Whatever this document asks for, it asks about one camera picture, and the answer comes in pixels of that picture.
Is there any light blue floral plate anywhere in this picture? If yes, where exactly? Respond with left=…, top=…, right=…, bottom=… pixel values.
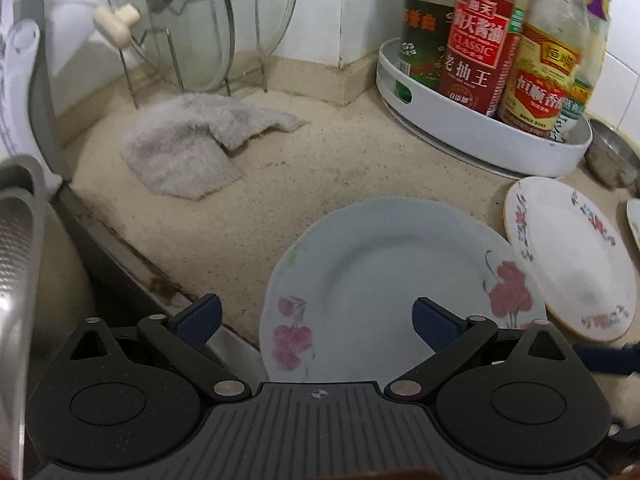
left=626, top=198, right=640, bottom=250
left=259, top=197, right=546, bottom=386

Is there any white gold-rimmed floral plate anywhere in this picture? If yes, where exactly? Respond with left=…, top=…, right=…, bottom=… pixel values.
left=503, top=177, right=638, bottom=344

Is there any steel bowl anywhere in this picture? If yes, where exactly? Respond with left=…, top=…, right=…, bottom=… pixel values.
left=585, top=118, right=639, bottom=188

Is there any grey dish cloth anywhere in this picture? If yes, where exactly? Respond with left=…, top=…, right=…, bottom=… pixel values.
left=120, top=93, right=306, bottom=200

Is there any white rotating condiment rack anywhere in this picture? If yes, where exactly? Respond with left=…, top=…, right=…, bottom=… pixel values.
left=376, top=39, right=592, bottom=180

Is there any metal sink strainer basket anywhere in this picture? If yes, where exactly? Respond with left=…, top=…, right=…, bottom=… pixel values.
left=1, top=155, right=47, bottom=479

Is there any yellow label vinegar bottle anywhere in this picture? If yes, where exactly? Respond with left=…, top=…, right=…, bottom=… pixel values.
left=498, top=0, right=589, bottom=139

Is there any glass pot lid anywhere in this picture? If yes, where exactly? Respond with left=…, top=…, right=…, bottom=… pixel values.
left=107, top=0, right=235, bottom=92

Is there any red label soy sauce bottle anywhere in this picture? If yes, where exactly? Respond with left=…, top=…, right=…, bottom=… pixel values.
left=438, top=0, right=528, bottom=117

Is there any purple neck fish sauce bottle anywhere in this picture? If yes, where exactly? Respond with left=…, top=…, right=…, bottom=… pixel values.
left=550, top=0, right=612, bottom=142

